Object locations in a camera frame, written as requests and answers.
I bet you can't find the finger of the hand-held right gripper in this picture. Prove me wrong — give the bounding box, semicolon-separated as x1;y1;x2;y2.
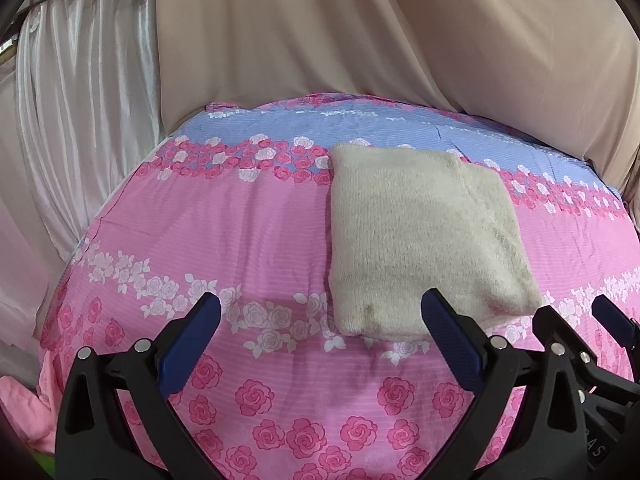
531;304;640;411
591;294;640;353

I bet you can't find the plain pink cloth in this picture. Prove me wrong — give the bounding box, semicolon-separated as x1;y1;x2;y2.
0;350;65;455

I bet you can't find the cream knitted sweater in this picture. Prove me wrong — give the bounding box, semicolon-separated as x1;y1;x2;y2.
327;142;544;339

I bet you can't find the pink floral bed sheet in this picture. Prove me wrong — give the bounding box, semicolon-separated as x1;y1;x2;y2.
35;91;640;480

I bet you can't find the white satin curtain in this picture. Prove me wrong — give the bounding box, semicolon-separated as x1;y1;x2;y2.
0;0;167;356

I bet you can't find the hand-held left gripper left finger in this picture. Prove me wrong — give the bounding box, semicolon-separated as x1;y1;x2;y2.
55;292;223;480

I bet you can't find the beige curtain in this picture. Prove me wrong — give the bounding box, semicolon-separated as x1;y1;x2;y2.
155;0;640;193

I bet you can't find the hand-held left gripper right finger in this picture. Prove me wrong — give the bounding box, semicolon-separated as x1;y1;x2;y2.
420;288;583;480

